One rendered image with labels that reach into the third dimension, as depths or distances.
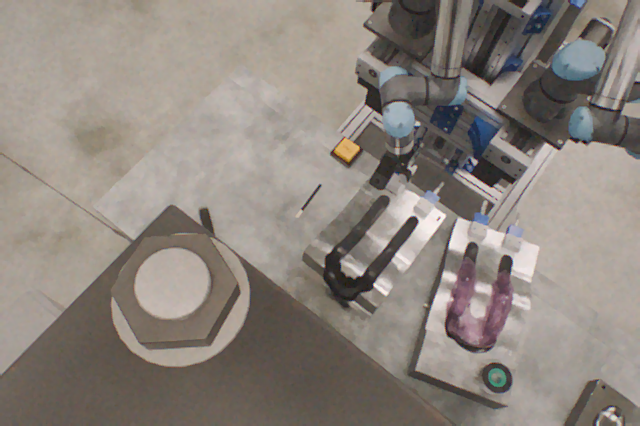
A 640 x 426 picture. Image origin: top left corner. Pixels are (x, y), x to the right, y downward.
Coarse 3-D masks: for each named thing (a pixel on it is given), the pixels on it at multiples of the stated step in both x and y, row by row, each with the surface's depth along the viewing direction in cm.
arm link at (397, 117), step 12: (384, 108) 146; (396, 108) 142; (408, 108) 142; (384, 120) 142; (396, 120) 140; (408, 120) 140; (384, 132) 148; (396, 132) 142; (408, 132) 143; (396, 144) 148; (408, 144) 149
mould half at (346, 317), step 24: (360, 192) 177; (384, 192) 177; (408, 192) 178; (336, 216) 174; (360, 216) 175; (384, 216) 175; (408, 216) 175; (432, 216) 175; (312, 240) 165; (336, 240) 167; (360, 240) 171; (384, 240) 172; (408, 240) 172; (312, 264) 167; (360, 264) 164; (408, 264) 170; (312, 288) 168; (384, 288) 161; (336, 312) 165; (360, 312) 166
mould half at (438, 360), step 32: (448, 256) 173; (480, 256) 175; (512, 256) 176; (448, 288) 167; (480, 288) 167; (512, 320) 165; (416, 352) 164; (448, 352) 158; (512, 352) 163; (448, 384) 157; (512, 384) 156
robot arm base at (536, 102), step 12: (528, 84) 175; (540, 84) 167; (528, 96) 173; (540, 96) 168; (528, 108) 172; (540, 108) 169; (552, 108) 168; (564, 108) 168; (540, 120) 172; (552, 120) 171; (564, 120) 173
